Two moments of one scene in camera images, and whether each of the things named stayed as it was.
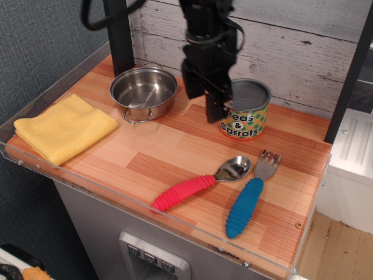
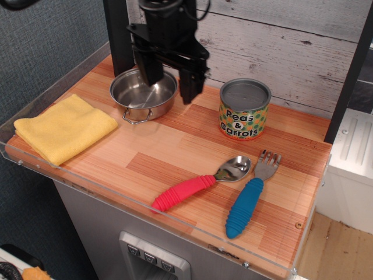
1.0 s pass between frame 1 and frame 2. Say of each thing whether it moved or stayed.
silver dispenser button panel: stayed
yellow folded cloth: stayed
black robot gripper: moved
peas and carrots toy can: stayed
